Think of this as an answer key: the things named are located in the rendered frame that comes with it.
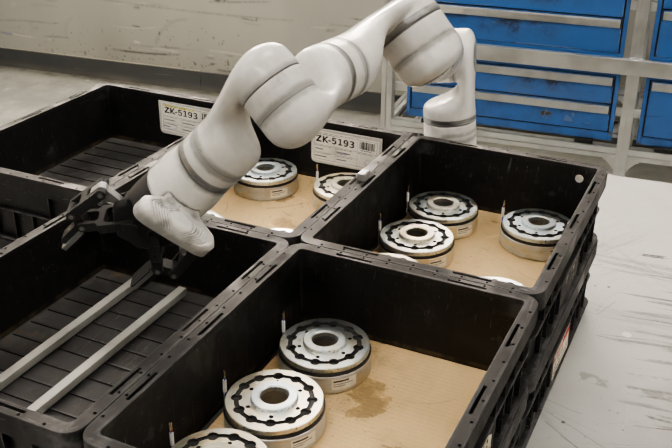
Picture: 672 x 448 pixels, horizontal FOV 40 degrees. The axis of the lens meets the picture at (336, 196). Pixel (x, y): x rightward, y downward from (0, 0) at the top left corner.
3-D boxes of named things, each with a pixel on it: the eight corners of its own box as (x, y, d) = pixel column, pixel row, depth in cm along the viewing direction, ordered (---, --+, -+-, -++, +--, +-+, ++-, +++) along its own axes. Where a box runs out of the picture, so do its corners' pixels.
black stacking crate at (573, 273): (412, 203, 147) (415, 137, 142) (598, 241, 135) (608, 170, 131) (298, 324, 114) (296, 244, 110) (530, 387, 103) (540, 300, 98)
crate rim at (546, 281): (413, 147, 143) (414, 133, 142) (608, 182, 131) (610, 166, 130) (295, 257, 110) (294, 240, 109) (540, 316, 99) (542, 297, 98)
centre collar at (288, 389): (260, 381, 95) (260, 376, 95) (305, 390, 94) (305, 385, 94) (242, 409, 91) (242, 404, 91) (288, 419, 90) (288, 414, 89)
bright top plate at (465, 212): (419, 190, 141) (420, 186, 140) (484, 200, 137) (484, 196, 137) (399, 216, 132) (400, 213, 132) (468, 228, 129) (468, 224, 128)
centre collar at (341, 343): (317, 326, 105) (317, 322, 104) (354, 338, 103) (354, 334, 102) (294, 347, 101) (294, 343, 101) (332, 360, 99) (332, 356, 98)
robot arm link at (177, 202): (129, 218, 90) (166, 183, 87) (146, 148, 99) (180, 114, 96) (203, 262, 94) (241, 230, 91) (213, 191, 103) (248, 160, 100)
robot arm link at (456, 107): (476, 21, 157) (478, 115, 164) (421, 23, 159) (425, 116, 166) (475, 35, 149) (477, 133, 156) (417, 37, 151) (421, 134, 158)
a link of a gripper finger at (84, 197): (112, 179, 98) (82, 209, 101) (98, 171, 97) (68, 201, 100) (107, 196, 96) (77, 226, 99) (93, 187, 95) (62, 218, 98)
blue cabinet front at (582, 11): (407, 114, 331) (413, -43, 308) (611, 139, 309) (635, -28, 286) (404, 116, 329) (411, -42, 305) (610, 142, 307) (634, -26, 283)
